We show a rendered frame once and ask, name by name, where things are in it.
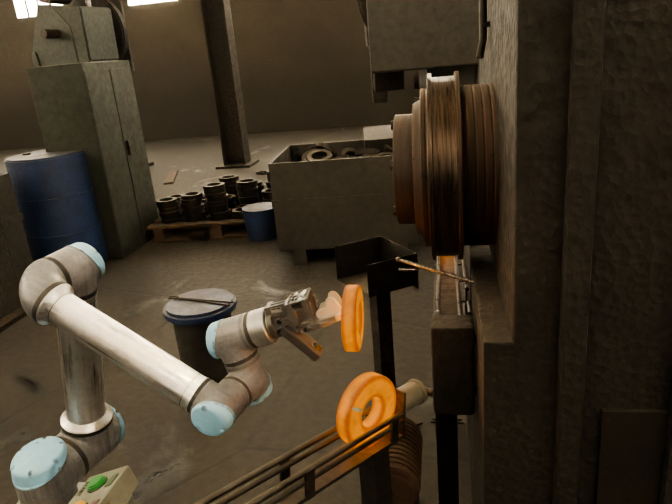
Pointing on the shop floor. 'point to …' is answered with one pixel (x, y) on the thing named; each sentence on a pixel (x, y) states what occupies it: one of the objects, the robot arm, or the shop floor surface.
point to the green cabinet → (101, 142)
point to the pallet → (209, 209)
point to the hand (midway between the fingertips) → (352, 310)
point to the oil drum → (56, 201)
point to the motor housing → (406, 466)
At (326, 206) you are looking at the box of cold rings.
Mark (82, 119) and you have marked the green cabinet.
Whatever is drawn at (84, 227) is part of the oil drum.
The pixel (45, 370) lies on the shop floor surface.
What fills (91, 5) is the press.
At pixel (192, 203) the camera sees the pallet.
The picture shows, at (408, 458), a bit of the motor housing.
